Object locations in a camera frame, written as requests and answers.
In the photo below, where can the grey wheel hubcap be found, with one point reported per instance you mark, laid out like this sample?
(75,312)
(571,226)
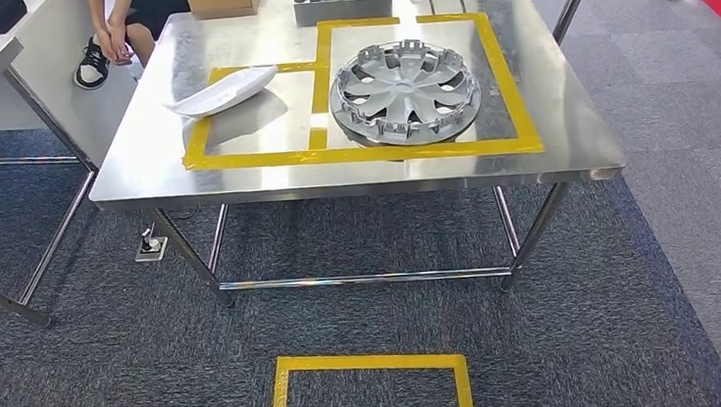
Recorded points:
(403,90)

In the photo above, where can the floor power socket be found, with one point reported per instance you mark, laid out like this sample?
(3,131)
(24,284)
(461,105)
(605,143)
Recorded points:
(150,249)

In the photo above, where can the person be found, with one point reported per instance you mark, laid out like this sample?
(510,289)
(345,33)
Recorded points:
(154,5)

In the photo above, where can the white plastic body part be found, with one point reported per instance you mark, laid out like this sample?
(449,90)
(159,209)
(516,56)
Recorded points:
(227,91)

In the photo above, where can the stainless steel workbench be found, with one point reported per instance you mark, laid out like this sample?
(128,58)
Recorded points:
(555,113)

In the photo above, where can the yellow tape on workbench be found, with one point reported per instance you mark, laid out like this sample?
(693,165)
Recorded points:
(395,153)

